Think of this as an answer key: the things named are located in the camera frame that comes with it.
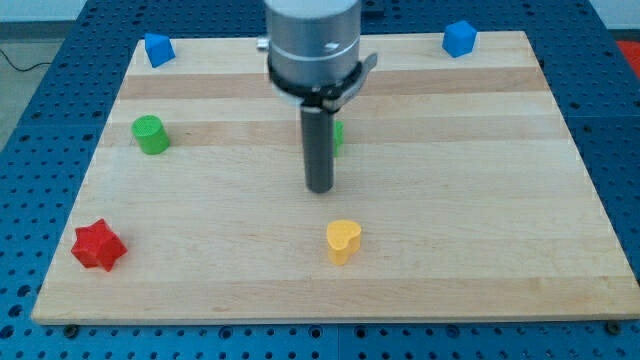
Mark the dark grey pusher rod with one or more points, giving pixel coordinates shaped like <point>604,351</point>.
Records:
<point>317,128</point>

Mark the yellow heart block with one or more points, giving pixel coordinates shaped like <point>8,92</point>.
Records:
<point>343,240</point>

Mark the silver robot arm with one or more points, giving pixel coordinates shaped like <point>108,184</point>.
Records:
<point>313,50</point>

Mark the green block behind rod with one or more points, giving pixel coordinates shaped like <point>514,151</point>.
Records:
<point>338,137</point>

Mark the wooden board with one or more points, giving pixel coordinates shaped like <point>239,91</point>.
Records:
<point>459,196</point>

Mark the green cylinder block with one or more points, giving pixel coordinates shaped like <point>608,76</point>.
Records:
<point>150,134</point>

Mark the blue cube block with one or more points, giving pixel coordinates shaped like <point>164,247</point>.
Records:
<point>459,38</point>

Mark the blue triangular block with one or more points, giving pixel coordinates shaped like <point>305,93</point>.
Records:
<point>158,48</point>

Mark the red star block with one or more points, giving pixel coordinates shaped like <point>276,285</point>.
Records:
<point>97,245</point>

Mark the red object at edge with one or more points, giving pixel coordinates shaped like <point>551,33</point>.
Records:
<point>631,52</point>

